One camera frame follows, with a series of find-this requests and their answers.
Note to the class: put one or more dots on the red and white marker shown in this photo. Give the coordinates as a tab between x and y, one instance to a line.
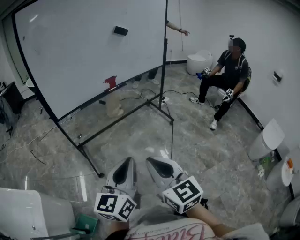
112	88

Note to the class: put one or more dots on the person's light printed shirt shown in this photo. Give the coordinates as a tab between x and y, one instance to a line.
164	230

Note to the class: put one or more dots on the green plastic bin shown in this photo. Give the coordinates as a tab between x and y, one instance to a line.
87	223

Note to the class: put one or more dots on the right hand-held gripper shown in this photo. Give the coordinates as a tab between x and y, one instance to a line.
182	194

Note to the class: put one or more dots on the white whiteboard on black stand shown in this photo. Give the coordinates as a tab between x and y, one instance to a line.
70	58

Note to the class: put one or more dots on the red jagged patch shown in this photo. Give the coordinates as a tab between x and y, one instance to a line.
110	82

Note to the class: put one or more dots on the black pouch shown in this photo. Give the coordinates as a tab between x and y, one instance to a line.
204	204

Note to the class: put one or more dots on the black wall paper holder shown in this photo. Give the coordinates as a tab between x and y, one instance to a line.
277	76

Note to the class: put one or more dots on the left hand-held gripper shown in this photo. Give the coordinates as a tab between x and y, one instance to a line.
112	206

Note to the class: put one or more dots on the white bin at right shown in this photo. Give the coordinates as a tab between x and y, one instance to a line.
267	138

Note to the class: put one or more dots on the white bathtub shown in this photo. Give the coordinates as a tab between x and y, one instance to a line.
28	215

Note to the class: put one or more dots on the black whiteboard eraser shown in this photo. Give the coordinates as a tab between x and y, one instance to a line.
121	30

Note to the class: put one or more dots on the green packaging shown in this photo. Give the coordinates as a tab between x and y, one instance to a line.
264	164

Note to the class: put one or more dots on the person's left forearm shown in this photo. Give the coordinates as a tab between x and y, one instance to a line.
120	226

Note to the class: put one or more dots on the person's right forearm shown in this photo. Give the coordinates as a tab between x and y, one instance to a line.
206	216

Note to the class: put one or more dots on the white power strip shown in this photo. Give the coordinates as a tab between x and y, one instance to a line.
165	99

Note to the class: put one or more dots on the black equipment case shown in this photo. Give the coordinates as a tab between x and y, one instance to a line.
11	97

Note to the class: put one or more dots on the round white toilet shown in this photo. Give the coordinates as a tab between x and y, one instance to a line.
199	62

